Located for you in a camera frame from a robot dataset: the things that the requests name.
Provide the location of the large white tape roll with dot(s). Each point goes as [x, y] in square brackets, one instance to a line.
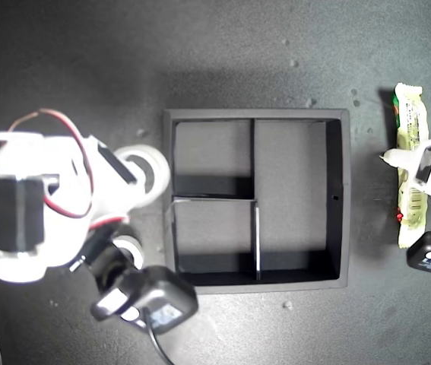
[160, 167]

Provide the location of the snack bar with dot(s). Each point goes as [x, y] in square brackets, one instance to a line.
[411, 118]

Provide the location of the small white tape roll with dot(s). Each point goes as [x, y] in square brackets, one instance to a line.
[136, 252]

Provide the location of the black tray with wells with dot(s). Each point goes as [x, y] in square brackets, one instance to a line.
[295, 171]

